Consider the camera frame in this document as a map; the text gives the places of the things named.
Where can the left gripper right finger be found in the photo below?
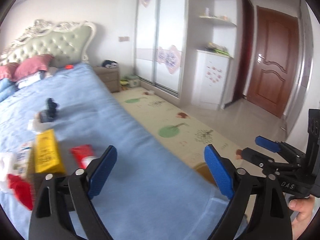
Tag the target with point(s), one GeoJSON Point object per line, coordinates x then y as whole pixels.
{"type": "Point", "coordinates": [270, 217]}

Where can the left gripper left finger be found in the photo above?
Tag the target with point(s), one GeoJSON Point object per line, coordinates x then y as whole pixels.
{"type": "Point", "coordinates": [59, 196]}

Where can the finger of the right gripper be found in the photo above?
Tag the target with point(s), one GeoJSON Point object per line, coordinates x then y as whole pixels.
{"type": "Point", "coordinates": [268, 144]}
{"type": "Point", "coordinates": [263, 161]}

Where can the yellow cardboard box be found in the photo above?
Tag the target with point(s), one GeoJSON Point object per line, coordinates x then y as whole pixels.
{"type": "Point", "coordinates": [47, 157]}

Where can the red snack bag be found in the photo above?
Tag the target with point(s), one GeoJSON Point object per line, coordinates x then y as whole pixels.
{"type": "Point", "coordinates": [83, 155]}

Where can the red wrapper trash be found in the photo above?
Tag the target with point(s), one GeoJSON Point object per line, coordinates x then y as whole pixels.
{"type": "Point", "coordinates": [21, 190]}

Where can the yellow trash bin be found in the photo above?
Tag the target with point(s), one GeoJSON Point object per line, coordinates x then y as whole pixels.
{"type": "Point", "coordinates": [204, 171]}

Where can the person's right hand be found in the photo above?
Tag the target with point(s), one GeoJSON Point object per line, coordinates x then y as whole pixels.
{"type": "Point", "coordinates": [304, 207]}

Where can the white paper packaging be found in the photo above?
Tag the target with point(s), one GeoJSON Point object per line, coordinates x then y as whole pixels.
{"type": "Point", "coordinates": [16, 163]}

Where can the black toy on bed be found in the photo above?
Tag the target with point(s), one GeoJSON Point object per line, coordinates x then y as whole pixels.
{"type": "Point", "coordinates": [50, 113]}

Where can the brown wooden door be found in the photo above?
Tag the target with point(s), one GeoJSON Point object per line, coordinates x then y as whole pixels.
{"type": "Point", "coordinates": [275, 65]}

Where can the white corner cabinet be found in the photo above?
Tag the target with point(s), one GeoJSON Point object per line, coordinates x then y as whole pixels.
{"type": "Point", "coordinates": [210, 79]}

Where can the bed with blue sheet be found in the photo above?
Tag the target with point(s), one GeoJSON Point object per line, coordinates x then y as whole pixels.
{"type": "Point", "coordinates": [150, 193]}

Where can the patterned play mat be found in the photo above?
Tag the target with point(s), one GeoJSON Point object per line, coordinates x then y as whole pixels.
{"type": "Point", "coordinates": [185, 132]}

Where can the folded blue quilt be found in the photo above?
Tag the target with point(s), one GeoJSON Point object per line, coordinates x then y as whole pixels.
{"type": "Point", "coordinates": [7, 89]}

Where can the small orange object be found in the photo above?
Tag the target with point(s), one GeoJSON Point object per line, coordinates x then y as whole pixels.
{"type": "Point", "coordinates": [70, 66]}

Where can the brown nightstand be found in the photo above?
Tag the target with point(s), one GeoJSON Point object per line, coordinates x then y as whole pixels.
{"type": "Point", "coordinates": [109, 76]}

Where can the pink pillow outer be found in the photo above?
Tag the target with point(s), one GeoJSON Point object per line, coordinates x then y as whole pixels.
{"type": "Point", "coordinates": [32, 65]}

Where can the green storage box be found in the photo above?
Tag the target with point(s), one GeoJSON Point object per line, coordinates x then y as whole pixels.
{"type": "Point", "coordinates": [133, 81]}

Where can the lower corner shelf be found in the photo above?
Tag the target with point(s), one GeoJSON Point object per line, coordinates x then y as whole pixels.
{"type": "Point", "coordinates": [217, 20]}

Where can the black cloth on nightstand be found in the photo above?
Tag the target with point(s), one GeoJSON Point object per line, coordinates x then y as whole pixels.
{"type": "Point", "coordinates": [109, 64]}

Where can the sliding door wardrobe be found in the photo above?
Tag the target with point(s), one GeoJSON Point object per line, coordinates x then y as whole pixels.
{"type": "Point", "coordinates": [159, 43]}

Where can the green tufted headboard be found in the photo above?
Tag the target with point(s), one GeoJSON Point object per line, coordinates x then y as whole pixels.
{"type": "Point", "coordinates": [66, 41]}

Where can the pink pillow near wall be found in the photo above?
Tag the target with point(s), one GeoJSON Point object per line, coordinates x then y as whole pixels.
{"type": "Point", "coordinates": [7, 71]}

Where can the wall switch plate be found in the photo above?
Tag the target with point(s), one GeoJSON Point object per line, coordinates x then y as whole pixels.
{"type": "Point", "coordinates": [123, 39]}

